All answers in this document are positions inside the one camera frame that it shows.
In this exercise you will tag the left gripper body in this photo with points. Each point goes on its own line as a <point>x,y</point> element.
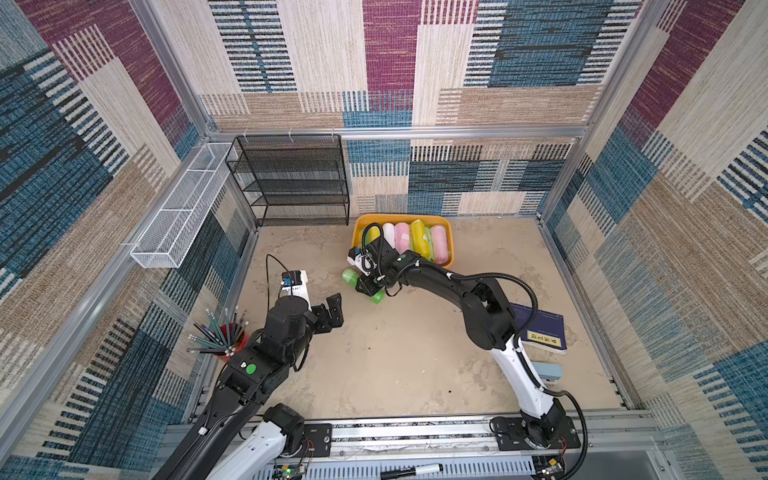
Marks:
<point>324,324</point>

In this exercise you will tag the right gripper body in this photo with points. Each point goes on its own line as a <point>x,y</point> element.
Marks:
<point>372,279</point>

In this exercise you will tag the small yellow roll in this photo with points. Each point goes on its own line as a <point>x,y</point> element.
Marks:
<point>373,233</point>

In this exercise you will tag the white roll blue end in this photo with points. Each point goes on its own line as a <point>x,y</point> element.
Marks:
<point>389,233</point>

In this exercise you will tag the pink roll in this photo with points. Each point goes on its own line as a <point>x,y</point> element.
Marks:
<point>402,237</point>
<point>441,247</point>

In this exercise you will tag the light green roll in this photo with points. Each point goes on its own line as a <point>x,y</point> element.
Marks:
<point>430,245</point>

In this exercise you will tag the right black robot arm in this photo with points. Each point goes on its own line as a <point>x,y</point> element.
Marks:
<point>489,321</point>

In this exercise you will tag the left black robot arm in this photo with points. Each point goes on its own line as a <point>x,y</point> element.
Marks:
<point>247,381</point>

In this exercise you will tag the yellow plastic storage box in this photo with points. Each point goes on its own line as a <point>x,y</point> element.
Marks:
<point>429,220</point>

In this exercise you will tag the red pencil cup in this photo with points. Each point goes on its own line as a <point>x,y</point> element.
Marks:
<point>220,335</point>

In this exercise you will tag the black mesh shelf rack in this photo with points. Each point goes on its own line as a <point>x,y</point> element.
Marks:
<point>292,179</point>

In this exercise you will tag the black marker pen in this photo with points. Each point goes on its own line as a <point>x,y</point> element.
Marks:
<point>411,471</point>

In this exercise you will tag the dark blue notebook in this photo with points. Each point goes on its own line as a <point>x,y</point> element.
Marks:
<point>547,332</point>

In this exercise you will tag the light blue stapler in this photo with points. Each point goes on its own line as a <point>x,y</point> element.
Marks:
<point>548,372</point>

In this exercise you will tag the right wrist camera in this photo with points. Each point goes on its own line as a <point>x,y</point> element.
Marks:
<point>366,259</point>

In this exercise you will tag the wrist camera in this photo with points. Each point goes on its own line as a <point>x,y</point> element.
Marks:
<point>366,259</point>
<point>294,283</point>

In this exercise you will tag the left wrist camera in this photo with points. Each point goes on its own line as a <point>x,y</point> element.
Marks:
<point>294,283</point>

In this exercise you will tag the white wire wall basket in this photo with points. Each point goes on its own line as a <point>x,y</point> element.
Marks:
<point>173,229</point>

